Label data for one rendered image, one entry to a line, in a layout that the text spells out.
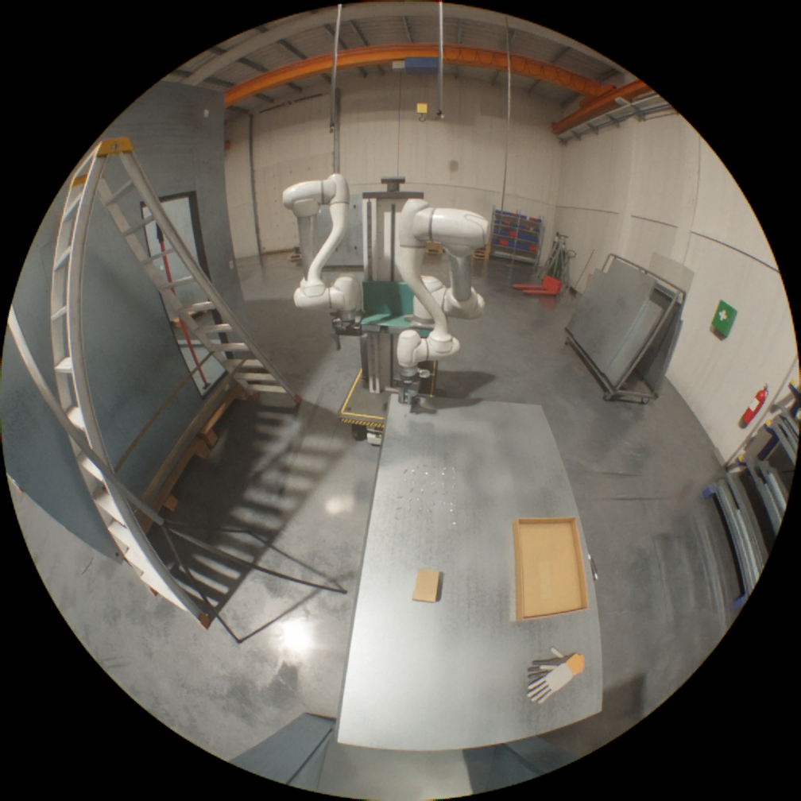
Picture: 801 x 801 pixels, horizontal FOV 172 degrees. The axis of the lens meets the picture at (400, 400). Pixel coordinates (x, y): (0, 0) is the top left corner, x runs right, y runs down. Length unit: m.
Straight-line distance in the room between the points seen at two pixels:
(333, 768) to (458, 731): 0.89
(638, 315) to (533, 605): 3.09
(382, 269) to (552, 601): 1.90
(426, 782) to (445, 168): 12.97
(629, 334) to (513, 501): 2.73
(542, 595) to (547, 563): 0.14
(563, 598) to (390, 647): 0.67
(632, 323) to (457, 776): 4.05
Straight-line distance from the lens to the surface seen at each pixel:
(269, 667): 1.85
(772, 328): 4.97
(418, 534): 1.10
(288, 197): 1.41
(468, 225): 0.94
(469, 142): 11.95
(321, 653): 1.74
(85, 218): 1.39
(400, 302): 1.67
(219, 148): 2.99
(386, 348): 1.93
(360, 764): 1.80
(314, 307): 1.28
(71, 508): 2.16
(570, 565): 1.26
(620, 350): 3.56
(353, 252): 7.56
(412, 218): 0.99
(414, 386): 1.29
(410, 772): 1.83
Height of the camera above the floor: 1.68
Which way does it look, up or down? 41 degrees down
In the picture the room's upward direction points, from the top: 2 degrees clockwise
